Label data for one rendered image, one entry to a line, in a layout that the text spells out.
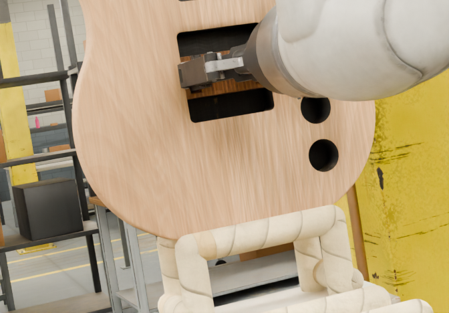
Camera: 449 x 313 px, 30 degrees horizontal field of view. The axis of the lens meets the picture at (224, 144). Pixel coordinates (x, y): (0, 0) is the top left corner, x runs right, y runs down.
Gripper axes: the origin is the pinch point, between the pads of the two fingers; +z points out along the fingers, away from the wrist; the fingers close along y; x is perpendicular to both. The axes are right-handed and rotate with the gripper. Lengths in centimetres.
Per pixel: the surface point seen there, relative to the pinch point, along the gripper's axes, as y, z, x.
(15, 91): 50, 878, 55
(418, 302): 8.8, -18.2, -25.0
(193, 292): -8.7, -3.0, -22.5
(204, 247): -6.8, -3.2, -18.0
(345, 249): 9.2, -3.1, -21.6
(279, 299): 3.8, 5.6, -27.5
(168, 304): -10.3, 3.0, -24.4
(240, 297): 139, 455, -132
